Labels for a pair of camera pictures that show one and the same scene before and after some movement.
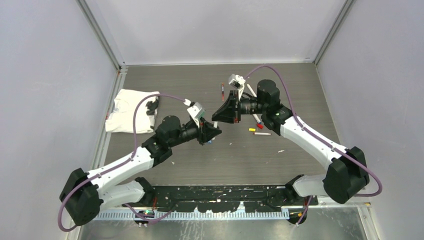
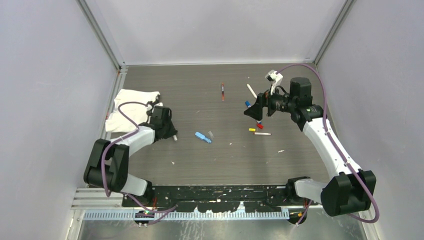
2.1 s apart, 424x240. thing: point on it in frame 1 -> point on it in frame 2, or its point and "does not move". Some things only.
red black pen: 222,92 does not move
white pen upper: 251,90 does not move
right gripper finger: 225,114 -> 255,111
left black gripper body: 201,134 -> 165,125
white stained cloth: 121,119 does not move
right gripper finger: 230,107 -> 260,103
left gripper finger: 207,138 -> 170,131
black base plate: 227,198 does not move
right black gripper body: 237,114 -> 270,100
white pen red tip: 262,133 does not move
